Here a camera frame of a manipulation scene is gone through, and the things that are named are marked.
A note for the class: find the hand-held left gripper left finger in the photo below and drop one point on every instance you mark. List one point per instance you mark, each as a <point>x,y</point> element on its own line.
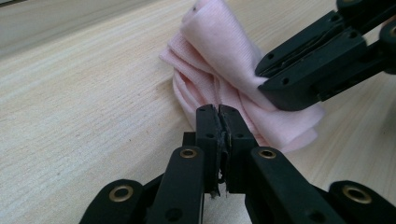
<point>207,130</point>

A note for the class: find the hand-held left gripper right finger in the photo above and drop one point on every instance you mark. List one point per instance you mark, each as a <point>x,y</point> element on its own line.
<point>238,130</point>

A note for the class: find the pink sock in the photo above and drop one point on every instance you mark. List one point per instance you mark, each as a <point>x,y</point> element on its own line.
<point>218,46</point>

